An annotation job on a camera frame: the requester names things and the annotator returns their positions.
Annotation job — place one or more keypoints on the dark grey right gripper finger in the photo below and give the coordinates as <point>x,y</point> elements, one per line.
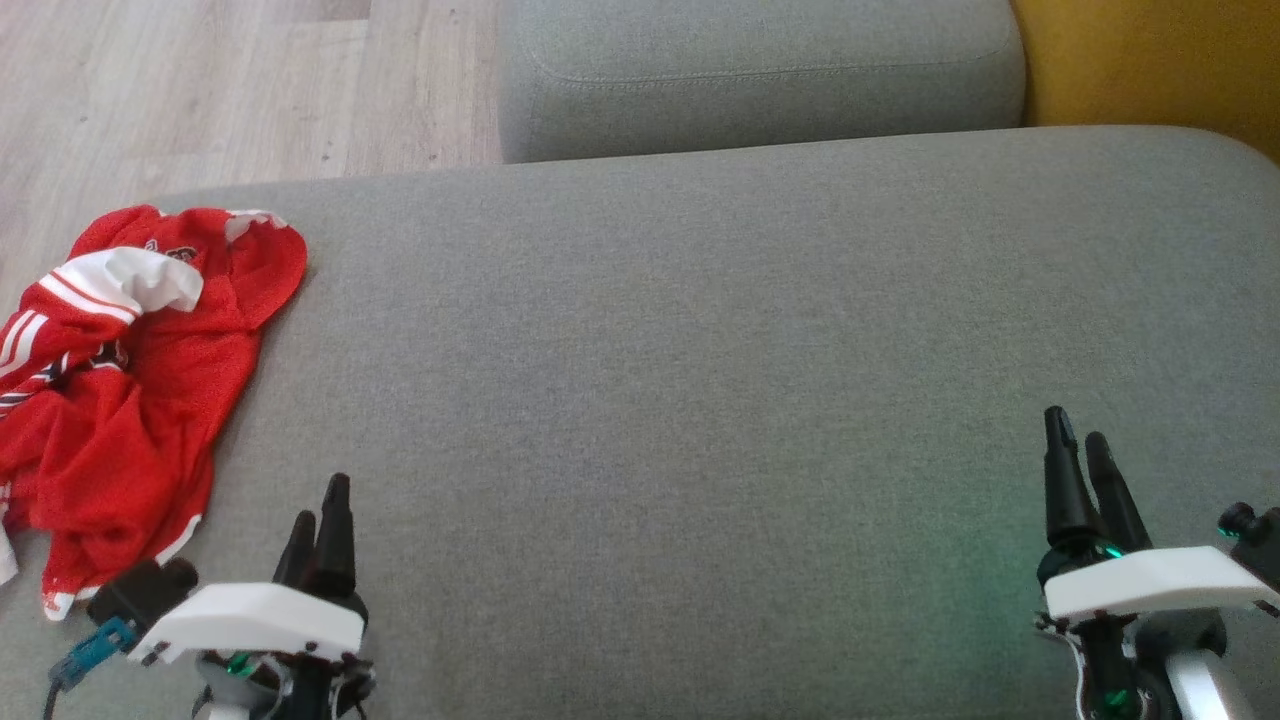
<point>1065,500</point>
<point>1112,500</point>

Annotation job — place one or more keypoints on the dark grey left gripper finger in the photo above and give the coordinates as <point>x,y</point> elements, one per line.
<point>336,545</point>
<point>298,555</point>

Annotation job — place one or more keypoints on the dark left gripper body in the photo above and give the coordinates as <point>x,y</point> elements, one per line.
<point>310,685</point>

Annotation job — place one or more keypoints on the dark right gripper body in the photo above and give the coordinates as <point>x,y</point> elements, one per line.
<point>1120,660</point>

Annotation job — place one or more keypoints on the red shorts with white trim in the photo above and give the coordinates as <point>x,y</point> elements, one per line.
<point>120,470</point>

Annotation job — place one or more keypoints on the red jersey with white stripes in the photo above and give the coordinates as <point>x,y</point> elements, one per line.
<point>250,275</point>

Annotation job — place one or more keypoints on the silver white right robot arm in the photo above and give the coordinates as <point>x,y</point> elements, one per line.
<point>1200,695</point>

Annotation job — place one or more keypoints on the grey fabric sofa seat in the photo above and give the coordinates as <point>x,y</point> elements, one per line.
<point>650,400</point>

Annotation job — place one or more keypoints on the mustard yellow cushion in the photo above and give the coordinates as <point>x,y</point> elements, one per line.
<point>1150,60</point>

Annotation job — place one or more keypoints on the grey sofa back cushion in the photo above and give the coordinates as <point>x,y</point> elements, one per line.
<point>760,70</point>

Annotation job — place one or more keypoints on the white right wrist camera cover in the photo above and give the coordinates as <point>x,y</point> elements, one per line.
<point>1150,582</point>

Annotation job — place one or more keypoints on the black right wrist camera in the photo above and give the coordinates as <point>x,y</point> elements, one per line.
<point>1262,545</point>

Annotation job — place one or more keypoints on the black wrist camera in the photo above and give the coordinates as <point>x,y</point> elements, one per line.
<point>140,595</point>
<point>1262,545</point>

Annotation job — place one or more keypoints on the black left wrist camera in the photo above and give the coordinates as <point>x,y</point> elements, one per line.
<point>140,595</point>

